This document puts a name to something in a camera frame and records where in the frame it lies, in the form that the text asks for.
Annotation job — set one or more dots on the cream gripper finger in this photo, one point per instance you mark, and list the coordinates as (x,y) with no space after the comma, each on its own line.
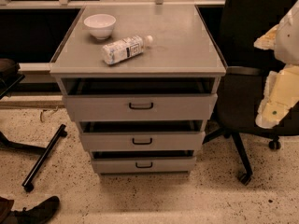
(281,93)
(268,40)

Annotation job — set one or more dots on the grey drawer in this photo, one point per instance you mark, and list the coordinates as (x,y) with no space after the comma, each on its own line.
(142,141)
(127,166)
(139,107)

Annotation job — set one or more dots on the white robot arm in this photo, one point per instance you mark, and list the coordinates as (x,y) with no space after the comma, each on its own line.
(287,38)

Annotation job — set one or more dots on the grey drawer cabinet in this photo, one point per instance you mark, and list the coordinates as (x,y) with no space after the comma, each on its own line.
(181,60)

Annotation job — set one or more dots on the black office chair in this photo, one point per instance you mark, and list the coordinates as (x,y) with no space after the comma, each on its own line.
(241,89)

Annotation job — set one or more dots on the white plastic bottle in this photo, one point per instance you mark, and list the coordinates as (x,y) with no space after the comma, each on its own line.
(125,48)

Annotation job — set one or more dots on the white ceramic bowl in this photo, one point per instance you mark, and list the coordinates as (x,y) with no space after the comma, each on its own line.
(100,26)

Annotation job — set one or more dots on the dark object on left table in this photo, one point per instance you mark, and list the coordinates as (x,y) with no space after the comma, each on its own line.
(9,76)

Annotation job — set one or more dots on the black shoe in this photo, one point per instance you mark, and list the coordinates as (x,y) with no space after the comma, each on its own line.
(40,214)

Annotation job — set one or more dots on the black stand leg with casters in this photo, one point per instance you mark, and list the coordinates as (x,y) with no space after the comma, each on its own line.
(42,152)

